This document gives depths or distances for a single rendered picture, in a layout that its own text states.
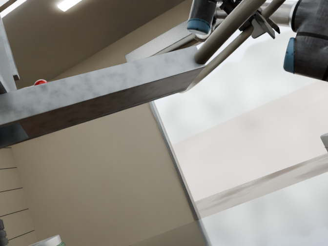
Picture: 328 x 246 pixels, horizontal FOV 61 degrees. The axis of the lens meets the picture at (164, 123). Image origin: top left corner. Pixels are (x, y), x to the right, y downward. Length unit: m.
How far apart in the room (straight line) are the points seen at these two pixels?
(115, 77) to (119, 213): 5.51
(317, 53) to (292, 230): 1.10
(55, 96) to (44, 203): 6.55
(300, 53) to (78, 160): 5.54
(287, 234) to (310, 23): 1.15
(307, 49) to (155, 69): 0.88
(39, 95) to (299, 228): 0.41
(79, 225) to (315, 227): 6.35
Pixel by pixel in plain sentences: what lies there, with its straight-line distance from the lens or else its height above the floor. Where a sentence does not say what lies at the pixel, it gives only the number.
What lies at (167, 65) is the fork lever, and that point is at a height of 1.12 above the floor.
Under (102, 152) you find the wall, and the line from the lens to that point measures 6.01.
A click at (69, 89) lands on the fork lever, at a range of 0.50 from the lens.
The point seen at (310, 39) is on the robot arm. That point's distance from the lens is 1.32.
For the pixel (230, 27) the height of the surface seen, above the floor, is 1.13.
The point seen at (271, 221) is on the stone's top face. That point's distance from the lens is 0.31.
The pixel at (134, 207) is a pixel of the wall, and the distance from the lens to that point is 5.79.
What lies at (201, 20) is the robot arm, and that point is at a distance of 1.09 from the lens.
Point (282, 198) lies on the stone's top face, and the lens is 0.39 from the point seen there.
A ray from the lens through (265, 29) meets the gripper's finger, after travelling 0.94.
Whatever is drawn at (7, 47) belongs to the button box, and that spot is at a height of 1.33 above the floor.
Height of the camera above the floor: 0.92
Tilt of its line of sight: 11 degrees up
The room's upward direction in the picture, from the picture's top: 22 degrees counter-clockwise
